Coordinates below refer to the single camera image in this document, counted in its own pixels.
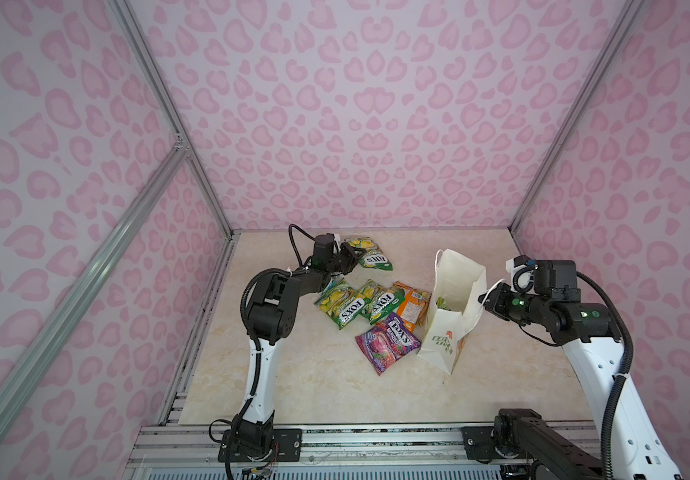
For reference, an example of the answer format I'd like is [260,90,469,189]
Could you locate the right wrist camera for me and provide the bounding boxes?
[506,255,536,294]

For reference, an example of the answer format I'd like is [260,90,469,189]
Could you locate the orange candy bag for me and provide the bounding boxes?
[393,282,431,331]

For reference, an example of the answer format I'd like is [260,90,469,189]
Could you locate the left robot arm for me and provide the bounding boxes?
[224,224,366,458]

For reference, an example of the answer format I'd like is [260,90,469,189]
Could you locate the white illustrated paper bag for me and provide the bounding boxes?
[418,249,489,375]

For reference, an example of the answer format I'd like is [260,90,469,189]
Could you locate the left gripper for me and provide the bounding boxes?
[326,242,366,275]

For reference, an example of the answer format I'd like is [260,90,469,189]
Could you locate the lime Fox's candy bag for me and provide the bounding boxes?
[315,279,381,330]

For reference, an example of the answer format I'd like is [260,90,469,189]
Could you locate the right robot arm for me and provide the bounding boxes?
[479,255,682,479]

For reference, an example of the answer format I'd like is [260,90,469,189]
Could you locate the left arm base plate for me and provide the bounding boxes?
[218,428,303,463]

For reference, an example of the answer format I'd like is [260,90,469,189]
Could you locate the purple Fox's candy bag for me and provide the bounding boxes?
[355,313,421,375]

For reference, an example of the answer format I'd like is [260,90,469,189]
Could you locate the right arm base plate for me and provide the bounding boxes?
[461,425,506,464]

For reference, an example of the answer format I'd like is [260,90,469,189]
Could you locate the diagonal aluminium frame bar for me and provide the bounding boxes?
[0,146,188,444]

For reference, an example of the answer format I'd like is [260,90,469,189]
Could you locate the aluminium mounting rail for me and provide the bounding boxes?
[122,421,652,480]

